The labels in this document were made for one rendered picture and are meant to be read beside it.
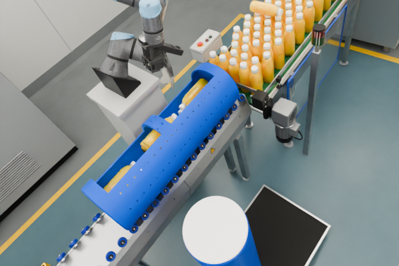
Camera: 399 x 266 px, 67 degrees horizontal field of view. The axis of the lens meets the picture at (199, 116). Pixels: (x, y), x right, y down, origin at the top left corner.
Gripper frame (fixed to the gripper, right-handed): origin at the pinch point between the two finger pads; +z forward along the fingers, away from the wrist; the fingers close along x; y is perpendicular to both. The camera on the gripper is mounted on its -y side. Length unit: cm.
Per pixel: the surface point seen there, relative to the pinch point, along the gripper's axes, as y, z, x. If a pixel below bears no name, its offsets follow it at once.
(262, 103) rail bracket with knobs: -51, 33, 13
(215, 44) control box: -60, 24, -39
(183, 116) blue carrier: -4.3, 20.1, 5.7
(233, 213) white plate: 3, 40, 50
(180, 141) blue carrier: 3.0, 26.7, 13.0
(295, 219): -58, 116, 52
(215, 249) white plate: 17, 43, 56
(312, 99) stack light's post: -93, 50, 18
